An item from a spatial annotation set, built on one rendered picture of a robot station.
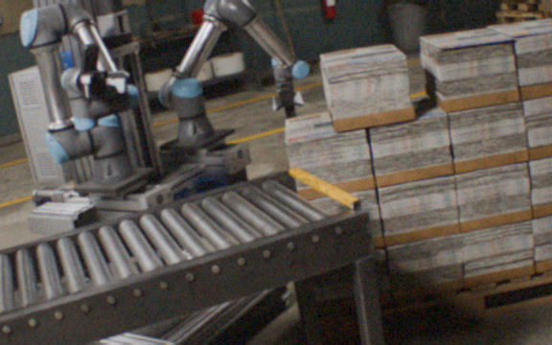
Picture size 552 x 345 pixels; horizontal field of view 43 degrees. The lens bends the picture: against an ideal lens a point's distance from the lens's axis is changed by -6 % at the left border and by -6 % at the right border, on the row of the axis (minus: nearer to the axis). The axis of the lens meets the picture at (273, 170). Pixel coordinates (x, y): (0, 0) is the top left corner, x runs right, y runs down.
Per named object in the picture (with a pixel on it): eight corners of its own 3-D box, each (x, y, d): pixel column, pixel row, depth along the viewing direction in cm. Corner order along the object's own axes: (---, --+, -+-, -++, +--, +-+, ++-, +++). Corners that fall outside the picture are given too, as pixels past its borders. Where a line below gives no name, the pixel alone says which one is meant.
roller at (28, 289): (34, 261, 211) (29, 245, 209) (44, 322, 168) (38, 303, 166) (18, 264, 209) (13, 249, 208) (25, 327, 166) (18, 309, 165)
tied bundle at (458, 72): (425, 95, 295) (416, 38, 288) (493, 83, 293) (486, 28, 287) (444, 114, 258) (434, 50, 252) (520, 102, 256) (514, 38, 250)
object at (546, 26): (485, 28, 288) (485, 26, 288) (550, 19, 286) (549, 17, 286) (512, 38, 252) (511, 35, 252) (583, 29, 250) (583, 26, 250)
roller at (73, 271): (75, 249, 215) (70, 234, 213) (95, 308, 172) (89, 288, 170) (58, 254, 213) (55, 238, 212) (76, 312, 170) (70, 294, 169)
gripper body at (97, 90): (113, 99, 206) (100, 96, 216) (110, 68, 204) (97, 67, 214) (88, 103, 202) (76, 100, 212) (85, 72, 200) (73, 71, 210)
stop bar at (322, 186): (299, 172, 232) (298, 166, 231) (363, 206, 192) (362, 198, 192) (289, 175, 231) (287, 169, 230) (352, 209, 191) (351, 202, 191)
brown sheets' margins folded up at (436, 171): (312, 274, 316) (292, 161, 303) (570, 226, 310) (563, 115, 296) (316, 315, 280) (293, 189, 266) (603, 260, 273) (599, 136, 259)
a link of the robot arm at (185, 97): (184, 118, 289) (176, 84, 286) (172, 115, 301) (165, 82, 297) (211, 110, 295) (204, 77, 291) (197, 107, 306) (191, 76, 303)
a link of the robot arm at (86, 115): (113, 123, 226) (105, 88, 223) (80, 133, 220) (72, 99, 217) (104, 121, 232) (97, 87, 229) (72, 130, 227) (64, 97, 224)
